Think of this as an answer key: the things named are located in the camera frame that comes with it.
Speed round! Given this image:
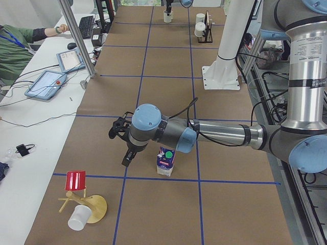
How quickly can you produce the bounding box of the white pillar with base plate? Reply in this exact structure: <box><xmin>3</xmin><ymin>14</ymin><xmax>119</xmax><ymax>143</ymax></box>
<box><xmin>202</xmin><ymin>0</ymin><xmax>256</xmax><ymax>90</ymax></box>

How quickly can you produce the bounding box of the near teach pendant tablet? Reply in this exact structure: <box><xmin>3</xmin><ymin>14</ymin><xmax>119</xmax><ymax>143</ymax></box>
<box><xmin>24</xmin><ymin>70</ymin><xmax>67</xmax><ymax>101</ymax></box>

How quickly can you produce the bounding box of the seated person green shirt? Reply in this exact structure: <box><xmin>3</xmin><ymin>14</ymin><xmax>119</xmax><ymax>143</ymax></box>
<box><xmin>1</xmin><ymin>24</ymin><xmax>61</xmax><ymax>86</ymax></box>

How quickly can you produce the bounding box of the teach pendant tablet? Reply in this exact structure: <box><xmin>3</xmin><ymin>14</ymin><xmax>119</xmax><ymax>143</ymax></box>
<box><xmin>56</xmin><ymin>48</ymin><xmax>85</xmax><ymax>73</ymax></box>
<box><xmin>24</xmin><ymin>70</ymin><xmax>67</xmax><ymax>101</ymax></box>

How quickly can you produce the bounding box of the black wire mug rack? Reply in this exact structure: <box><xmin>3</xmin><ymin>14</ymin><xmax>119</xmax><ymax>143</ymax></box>
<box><xmin>197</xmin><ymin>11</ymin><xmax>213</xmax><ymax>43</ymax></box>

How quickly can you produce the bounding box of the wooden cup tree stand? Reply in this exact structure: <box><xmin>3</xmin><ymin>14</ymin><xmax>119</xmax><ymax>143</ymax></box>
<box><xmin>58</xmin><ymin>190</ymin><xmax>108</xmax><ymax>224</ymax></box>

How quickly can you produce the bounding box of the black keyboard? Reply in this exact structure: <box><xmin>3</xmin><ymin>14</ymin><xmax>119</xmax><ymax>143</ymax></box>
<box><xmin>79</xmin><ymin>16</ymin><xmax>94</xmax><ymax>39</ymax></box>

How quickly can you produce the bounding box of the white plastic cup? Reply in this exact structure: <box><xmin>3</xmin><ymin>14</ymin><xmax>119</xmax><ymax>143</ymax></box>
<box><xmin>67</xmin><ymin>205</ymin><xmax>92</xmax><ymax>231</ymax></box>

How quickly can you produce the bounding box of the small black adapter with cable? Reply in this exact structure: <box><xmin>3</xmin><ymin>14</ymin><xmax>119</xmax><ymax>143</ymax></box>
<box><xmin>16</xmin><ymin>144</ymin><xmax>35</xmax><ymax>157</ymax></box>

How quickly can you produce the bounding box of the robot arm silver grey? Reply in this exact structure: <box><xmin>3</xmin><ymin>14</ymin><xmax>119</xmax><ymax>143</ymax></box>
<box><xmin>121</xmin><ymin>1</ymin><xmax>326</xmax><ymax>173</ymax></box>
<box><xmin>166</xmin><ymin>0</ymin><xmax>193</xmax><ymax>15</ymax></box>

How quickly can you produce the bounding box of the small black box on desk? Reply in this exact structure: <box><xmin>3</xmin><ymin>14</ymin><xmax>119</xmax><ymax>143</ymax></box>
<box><xmin>91</xmin><ymin>28</ymin><xmax>103</xmax><ymax>47</ymax></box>

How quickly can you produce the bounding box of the aluminium frame post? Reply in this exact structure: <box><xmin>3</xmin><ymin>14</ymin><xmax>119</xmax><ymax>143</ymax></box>
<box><xmin>58</xmin><ymin>0</ymin><xmax>96</xmax><ymax>78</ymax></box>

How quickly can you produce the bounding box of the red plastic cup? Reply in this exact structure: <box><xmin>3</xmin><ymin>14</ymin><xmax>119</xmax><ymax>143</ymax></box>
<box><xmin>65</xmin><ymin>170</ymin><xmax>86</xmax><ymax>191</ymax></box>

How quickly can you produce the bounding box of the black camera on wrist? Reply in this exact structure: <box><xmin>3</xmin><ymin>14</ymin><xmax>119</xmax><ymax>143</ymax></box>
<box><xmin>108</xmin><ymin>115</ymin><xmax>131</xmax><ymax>141</ymax></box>

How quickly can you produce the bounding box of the far teach pendant tablet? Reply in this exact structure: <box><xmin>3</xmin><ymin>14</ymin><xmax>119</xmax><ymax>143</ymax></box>
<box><xmin>56</xmin><ymin>48</ymin><xmax>85</xmax><ymax>73</ymax></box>

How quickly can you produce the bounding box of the milk carton green cap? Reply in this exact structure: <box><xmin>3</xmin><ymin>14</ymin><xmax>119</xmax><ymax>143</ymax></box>
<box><xmin>157</xmin><ymin>146</ymin><xmax>175</xmax><ymax>177</ymax></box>

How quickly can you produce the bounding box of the black computer mouse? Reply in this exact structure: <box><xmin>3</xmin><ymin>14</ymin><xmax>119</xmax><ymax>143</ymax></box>
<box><xmin>67</xmin><ymin>42</ymin><xmax>77</xmax><ymax>50</ymax></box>

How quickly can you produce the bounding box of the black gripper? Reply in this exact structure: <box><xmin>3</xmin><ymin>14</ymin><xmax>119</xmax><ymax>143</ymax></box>
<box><xmin>166</xmin><ymin>0</ymin><xmax>173</xmax><ymax>13</ymax></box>
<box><xmin>122</xmin><ymin>144</ymin><xmax>146</xmax><ymax>166</ymax></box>

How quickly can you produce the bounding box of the white mug upper on rack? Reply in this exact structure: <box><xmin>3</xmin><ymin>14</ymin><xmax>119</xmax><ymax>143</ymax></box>
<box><xmin>196</xmin><ymin>13</ymin><xmax>205</xmax><ymax>23</ymax></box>

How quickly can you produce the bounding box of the white mug grey inside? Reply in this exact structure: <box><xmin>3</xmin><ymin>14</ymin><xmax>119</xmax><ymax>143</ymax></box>
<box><xmin>163</xmin><ymin>10</ymin><xmax>174</xmax><ymax>23</ymax></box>

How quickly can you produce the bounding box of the person's hand with watch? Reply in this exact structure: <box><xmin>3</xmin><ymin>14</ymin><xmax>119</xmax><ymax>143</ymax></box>
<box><xmin>58</xmin><ymin>24</ymin><xmax>69</xmax><ymax>33</ymax></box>

